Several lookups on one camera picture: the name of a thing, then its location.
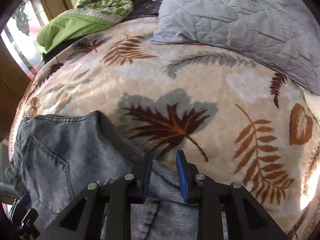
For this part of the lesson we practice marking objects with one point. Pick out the white cloth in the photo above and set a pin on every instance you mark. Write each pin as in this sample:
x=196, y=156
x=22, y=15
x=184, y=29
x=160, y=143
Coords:
x=312, y=107

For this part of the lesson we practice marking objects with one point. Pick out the plain green cloth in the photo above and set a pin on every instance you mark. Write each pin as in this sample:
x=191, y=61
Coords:
x=72, y=27

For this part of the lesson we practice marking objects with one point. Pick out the leaf-printed fleece blanket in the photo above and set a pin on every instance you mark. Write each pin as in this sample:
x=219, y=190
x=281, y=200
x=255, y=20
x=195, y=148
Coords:
x=200, y=110

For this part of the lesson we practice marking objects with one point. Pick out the stained glass window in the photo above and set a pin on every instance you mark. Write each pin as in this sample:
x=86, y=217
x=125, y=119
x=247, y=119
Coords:
x=25, y=32

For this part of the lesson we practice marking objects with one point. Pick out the dark purple cloth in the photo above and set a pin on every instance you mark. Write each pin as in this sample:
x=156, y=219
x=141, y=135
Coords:
x=145, y=6

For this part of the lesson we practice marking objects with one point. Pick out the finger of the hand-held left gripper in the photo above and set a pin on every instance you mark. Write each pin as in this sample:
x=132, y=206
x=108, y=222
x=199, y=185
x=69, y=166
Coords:
x=22, y=201

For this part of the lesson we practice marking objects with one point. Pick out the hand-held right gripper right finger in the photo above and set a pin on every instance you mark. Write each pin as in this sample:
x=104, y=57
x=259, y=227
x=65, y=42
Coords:
x=181, y=177

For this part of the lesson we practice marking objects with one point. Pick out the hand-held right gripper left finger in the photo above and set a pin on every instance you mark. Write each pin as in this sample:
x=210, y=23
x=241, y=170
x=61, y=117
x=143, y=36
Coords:
x=147, y=177

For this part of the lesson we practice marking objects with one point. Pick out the grey quilted pillow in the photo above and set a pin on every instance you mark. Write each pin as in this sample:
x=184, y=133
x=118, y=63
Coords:
x=245, y=20

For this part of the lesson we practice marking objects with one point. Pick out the grey-blue denim pants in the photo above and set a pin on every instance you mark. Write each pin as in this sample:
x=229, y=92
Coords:
x=75, y=165

